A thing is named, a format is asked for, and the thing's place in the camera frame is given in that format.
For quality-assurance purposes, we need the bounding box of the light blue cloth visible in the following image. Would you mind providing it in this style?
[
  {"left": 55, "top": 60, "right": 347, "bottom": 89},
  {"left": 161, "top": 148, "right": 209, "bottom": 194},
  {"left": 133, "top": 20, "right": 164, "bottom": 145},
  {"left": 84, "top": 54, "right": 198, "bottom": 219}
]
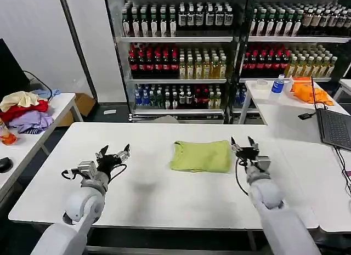
[{"left": 32, "top": 88, "right": 61, "bottom": 100}]

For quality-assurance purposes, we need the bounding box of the white laptop table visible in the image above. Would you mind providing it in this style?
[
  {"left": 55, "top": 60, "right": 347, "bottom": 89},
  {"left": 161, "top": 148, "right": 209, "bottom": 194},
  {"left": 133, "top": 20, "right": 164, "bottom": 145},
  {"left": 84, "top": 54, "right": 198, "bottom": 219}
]
[{"left": 257, "top": 103, "right": 351, "bottom": 234}]

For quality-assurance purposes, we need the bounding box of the black computer mouse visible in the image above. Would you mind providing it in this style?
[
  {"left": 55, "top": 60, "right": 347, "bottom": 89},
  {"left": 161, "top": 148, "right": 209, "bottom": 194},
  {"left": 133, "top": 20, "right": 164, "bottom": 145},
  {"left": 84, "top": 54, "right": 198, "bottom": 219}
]
[{"left": 0, "top": 156, "right": 14, "bottom": 174}]

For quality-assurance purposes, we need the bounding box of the orange snack bag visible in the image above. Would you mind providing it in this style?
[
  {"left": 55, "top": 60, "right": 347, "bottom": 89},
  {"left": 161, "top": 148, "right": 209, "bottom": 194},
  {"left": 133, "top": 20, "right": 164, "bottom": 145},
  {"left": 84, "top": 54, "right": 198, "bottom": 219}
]
[{"left": 0, "top": 117, "right": 18, "bottom": 146}]

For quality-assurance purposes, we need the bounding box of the grey chair back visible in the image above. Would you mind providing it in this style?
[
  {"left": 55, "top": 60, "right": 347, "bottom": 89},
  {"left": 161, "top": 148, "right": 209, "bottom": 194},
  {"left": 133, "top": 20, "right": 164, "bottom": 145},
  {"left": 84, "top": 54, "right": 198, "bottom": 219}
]
[{"left": 152, "top": 115, "right": 179, "bottom": 124}]

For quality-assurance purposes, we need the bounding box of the cream cloth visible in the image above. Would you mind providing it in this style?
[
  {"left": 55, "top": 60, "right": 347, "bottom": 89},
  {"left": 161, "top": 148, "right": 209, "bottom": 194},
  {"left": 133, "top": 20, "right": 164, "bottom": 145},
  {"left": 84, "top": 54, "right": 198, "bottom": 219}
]
[{"left": 0, "top": 90, "right": 41, "bottom": 112}]

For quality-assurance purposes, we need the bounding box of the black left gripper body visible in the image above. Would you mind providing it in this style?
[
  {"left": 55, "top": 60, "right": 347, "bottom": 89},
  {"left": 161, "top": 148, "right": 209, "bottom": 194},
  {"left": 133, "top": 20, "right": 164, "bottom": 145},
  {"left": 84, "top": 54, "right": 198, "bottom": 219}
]
[{"left": 96, "top": 154, "right": 122, "bottom": 175}]

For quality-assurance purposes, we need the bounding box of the black wall strip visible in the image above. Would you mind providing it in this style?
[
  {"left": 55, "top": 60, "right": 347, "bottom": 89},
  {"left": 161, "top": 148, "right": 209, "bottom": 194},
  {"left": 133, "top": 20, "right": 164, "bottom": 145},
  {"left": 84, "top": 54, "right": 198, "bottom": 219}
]
[{"left": 57, "top": 0, "right": 99, "bottom": 104}]

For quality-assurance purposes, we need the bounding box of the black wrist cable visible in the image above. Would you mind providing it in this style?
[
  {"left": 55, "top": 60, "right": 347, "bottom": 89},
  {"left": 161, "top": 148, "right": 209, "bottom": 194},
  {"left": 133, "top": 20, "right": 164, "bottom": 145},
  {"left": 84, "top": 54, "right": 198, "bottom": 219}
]
[
  {"left": 234, "top": 158, "right": 251, "bottom": 196},
  {"left": 60, "top": 163, "right": 128, "bottom": 184}
]

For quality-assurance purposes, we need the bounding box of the orange cloth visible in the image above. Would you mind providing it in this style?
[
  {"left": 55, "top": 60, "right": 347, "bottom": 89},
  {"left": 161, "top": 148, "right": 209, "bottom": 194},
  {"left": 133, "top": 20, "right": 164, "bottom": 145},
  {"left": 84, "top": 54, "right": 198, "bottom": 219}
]
[{"left": 290, "top": 77, "right": 335, "bottom": 106}]

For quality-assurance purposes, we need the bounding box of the white desk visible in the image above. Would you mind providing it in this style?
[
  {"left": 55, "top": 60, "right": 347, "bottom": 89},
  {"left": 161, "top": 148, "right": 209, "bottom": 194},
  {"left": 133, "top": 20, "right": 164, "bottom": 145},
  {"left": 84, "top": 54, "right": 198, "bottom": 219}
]
[{"left": 0, "top": 92, "right": 83, "bottom": 202}]

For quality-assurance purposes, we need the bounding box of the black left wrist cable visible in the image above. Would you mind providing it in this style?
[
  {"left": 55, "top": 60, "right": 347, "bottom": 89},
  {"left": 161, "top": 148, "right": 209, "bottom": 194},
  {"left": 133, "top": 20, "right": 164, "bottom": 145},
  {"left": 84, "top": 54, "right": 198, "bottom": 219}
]
[{"left": 60, "top": 163, "right": 128, "bottom": 184}]

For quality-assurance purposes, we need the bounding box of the white side table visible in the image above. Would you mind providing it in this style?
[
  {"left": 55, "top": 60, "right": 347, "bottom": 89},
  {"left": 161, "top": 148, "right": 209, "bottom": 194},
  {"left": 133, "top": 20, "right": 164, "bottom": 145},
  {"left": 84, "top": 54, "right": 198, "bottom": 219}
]
[{"left": 237, "top": 79, "right": 349, "bottom": 126}]

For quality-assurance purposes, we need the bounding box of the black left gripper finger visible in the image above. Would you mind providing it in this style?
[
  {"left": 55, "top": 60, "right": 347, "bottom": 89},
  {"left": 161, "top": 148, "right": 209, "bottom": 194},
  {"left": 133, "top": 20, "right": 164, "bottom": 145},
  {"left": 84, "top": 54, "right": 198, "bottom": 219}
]
[
  {"left": 94, "top": 145, "right": 110, "bottom": 160},
  {"left": 114, "top": 143, "right": 131, "bottom": 164}
]

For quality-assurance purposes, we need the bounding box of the dark grey laptop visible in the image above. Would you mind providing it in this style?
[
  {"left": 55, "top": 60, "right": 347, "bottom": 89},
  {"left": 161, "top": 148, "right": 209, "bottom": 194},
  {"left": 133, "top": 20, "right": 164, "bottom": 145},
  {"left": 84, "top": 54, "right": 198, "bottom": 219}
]
[{"left": 311, "top": 76, "right": 351, "bottom": 153}]

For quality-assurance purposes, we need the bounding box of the red cloth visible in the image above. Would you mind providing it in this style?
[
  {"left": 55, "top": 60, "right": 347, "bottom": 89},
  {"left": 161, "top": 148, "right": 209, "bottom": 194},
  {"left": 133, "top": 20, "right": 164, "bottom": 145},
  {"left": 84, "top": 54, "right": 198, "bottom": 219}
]
[{"left": 0, "top": 99, "right": 49, "bottom": 122}]

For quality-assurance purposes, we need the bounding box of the shelf rack with drink bottles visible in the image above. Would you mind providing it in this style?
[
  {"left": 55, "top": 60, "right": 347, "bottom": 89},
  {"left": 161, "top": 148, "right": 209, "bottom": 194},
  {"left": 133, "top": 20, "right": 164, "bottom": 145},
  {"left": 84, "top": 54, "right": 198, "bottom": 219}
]
[
  {"left": 233, "top": 0, "right": 351, "bottom": 124},
  {"left": 105, "top": 0, "right": 242, "bottom": 124}
]

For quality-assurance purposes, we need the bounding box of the black monitor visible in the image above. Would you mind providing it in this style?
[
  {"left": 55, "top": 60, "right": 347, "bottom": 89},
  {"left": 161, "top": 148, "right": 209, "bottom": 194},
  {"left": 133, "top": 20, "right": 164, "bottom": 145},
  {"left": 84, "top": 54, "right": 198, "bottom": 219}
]
[{"left": 0, "top": 38, "right": 31, "bottom": 103}]

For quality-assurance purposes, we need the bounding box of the blue-label water bottle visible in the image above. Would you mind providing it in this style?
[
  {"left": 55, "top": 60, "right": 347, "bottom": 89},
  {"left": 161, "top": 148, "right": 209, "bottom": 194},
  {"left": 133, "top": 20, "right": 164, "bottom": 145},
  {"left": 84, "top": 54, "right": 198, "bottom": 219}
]
[{"left": 270, "top": 74, "right": 285, "bottom": 95}]

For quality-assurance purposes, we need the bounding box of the black monitor cable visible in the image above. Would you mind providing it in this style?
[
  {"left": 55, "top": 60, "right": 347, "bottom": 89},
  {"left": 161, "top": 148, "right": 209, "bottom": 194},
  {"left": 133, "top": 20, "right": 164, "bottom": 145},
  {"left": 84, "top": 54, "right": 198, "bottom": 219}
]
[{"left": 23, "top": 70, "right": 53, "bottom": 102}]

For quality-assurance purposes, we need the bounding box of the black laptop cable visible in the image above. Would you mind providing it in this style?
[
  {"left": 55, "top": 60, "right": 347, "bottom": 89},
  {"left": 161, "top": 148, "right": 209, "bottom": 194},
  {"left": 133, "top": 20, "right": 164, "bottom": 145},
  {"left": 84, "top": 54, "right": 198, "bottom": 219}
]
[{"left": 333, "top": 145, "right": 351, "bottom": 198}]

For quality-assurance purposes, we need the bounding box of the brown cardboard box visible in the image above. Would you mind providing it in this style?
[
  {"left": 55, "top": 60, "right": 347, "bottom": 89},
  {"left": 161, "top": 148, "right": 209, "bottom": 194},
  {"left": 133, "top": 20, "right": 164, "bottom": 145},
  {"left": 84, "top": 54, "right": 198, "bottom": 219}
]
[{"left": 58, "top": 92, "right": 97, "bottom": 127}]

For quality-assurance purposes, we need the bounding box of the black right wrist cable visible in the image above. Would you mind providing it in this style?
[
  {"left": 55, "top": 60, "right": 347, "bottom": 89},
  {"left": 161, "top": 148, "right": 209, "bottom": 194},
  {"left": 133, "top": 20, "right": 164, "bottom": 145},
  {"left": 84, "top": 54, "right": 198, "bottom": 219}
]
[{"left": 234, "top": 158, "right": 251, "bottom": 196}]

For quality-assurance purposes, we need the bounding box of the yellow-green shirt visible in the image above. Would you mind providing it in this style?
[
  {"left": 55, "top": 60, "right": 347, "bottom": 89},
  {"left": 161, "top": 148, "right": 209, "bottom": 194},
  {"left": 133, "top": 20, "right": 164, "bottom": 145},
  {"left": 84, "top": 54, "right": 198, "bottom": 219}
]
[{"left": 168, "top": 140, "right": 231, "bottom": 174}]

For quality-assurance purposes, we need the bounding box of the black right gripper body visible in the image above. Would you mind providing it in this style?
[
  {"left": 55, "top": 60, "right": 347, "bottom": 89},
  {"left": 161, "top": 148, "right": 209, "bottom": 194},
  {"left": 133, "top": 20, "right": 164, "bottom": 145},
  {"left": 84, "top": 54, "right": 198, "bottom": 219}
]
[{"left": 235, "top": 146, "right": 261, "bottom": 165}]

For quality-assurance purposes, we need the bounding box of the purple cloth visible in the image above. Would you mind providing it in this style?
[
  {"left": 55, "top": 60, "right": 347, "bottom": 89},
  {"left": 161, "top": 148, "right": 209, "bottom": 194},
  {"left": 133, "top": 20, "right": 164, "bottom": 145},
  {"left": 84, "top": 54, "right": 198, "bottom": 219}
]
[{"left": 8, "top": 110, "right": 54, "bottom": 135}]

